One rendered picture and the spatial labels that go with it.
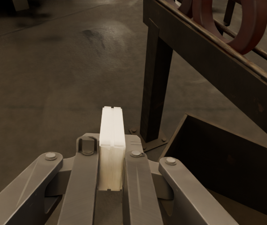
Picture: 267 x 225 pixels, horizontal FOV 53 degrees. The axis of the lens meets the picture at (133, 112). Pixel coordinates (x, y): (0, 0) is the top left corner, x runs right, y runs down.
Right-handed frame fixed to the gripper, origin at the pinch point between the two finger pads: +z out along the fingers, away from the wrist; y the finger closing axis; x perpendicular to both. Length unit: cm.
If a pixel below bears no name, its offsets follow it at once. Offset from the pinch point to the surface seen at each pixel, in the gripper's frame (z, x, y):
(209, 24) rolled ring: 45, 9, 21
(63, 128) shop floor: 94, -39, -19
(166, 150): 6.9, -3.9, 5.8
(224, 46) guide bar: 35.6, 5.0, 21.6
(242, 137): 8.0, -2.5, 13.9
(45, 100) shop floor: 109, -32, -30
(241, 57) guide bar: 31.6, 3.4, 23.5
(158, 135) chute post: 88, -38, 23
